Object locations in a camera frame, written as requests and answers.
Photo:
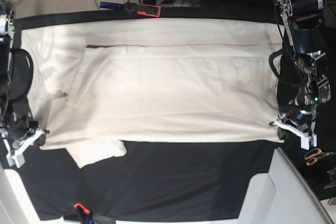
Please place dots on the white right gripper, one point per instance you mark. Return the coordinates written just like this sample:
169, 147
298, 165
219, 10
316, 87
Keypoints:
15, 155

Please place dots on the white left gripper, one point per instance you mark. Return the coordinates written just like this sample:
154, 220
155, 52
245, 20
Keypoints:
308, 139

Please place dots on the white T-shirt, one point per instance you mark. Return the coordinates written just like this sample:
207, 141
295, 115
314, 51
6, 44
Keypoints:
172, 80

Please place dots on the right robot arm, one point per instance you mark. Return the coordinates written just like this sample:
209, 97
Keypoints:
17, 132

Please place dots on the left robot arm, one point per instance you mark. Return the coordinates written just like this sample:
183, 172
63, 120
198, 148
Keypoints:
303, 41

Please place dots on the white left side board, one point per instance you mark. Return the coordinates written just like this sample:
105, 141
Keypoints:
16, 206

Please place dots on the red black bottom clamp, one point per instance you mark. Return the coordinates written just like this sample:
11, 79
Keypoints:
85, 216

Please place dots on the red black clamp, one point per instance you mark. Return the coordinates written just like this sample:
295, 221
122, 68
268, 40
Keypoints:
139, 9
85, 216

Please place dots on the black table cloth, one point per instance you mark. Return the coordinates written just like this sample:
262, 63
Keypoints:
154, 181

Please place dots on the red black top clamp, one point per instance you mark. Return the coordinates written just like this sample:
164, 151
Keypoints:
139, 9

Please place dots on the orange handled scissors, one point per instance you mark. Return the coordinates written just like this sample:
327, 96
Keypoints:
315, 155

